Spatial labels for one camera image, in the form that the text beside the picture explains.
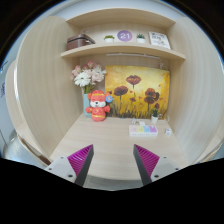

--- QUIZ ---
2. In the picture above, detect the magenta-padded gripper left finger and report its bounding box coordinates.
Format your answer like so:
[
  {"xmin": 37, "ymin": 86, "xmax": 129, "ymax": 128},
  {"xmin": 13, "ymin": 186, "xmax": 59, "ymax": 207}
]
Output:
[{"xmin": 44, "ymin": 143, "xmax": 95, "ymax": 187}]

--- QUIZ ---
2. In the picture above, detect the red plush toy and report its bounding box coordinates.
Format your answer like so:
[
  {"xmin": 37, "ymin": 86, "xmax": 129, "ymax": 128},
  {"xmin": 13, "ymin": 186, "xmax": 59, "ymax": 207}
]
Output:
[{"xmin": 85, "ymin": 89, "xmax": 114, "ymax": 122}]

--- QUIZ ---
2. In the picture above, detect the light blue vase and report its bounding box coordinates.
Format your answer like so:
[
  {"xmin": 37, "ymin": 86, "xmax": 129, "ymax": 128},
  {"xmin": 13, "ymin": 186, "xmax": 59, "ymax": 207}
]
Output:
[{"xmin": 82, "ymin": 93, "xmax": 93, "ymax": 117}]

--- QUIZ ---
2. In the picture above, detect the pink and white flower bouquet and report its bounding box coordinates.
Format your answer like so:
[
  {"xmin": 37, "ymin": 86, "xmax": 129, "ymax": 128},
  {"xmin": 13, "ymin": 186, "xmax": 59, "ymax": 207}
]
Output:
[{"xmin": 70, "ymin": 60, "xmax": 108, "ymax": 95}]

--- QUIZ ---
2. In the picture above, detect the yellow poppy flower painting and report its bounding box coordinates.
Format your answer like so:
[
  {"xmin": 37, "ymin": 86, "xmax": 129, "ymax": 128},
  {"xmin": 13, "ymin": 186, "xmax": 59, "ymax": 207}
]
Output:
[{"xmin": 104, "ymin": 64, "xmax": 171, "ymax": 120}]

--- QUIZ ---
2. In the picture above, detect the white light bar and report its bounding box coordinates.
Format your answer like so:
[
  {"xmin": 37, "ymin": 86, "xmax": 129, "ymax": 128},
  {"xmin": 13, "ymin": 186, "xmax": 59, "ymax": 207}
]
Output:
[{"xmin": 105, "ymin": 52, "xmax": 161, "ymax": 60}]

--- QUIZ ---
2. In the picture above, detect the wooden shelf with items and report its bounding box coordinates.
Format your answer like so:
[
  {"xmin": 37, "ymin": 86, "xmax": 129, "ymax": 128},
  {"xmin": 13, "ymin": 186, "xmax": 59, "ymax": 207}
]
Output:
[{"xmin": 60, "ymin": 7, "xmax": 186, "ymax": 61}]

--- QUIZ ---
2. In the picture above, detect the pastel multicolour power strip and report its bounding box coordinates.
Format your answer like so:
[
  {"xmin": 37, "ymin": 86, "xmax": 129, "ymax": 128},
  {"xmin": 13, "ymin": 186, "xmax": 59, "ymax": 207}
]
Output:
[{"xmin": 128, "ymin": 124, "xmax": 159, "ymax": 138}]

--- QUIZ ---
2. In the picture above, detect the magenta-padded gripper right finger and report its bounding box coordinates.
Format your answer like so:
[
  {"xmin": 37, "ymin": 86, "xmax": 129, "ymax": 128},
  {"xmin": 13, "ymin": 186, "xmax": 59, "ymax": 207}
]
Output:
[{"xmin": 133, "ymin": 143, "xmax": 184, "ymax": 186}]

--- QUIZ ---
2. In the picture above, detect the small plant in white pot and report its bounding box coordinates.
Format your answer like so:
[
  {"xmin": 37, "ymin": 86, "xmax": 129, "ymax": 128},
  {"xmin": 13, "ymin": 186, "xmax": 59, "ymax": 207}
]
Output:
[{"xmin": 150, "ymin": 108, "xmax": 160, "ymax": 124}]

